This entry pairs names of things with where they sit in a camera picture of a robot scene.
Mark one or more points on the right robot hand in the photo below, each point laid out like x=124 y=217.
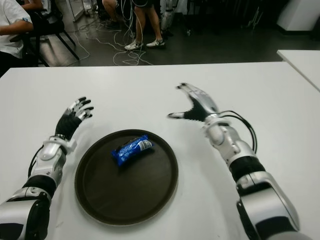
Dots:
x=200 y=107

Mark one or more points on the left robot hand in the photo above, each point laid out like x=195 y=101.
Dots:
x=66 y=123

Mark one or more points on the blue Oreo cookie pack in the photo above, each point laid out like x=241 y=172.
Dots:
x=130 y=151

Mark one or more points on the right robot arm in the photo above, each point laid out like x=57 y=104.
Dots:
x=232 y=145

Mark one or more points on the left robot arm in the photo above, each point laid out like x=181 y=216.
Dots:
x=47 y=160

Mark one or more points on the round dark brown tray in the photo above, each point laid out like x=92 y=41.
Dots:
x=125 y=190

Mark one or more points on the silver humanoid robot legs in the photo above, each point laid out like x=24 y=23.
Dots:
x=168 y=17

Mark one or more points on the person in white sneakers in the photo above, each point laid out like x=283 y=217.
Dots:
x=152 y=22

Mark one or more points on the black chair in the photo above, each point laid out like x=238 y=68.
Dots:
x=50 y=25

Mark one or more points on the seated person in white shirt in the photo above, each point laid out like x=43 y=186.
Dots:
x=12 y=25

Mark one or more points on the white side table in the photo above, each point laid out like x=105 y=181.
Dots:
x=305 y=62

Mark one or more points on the white low cabinet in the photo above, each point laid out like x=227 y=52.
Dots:
x=72 y=7

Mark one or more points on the seated person bare legs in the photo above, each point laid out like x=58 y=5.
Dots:
x=111 y=12

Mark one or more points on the white pedestal with black base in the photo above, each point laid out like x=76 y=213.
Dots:
x=300 y=15

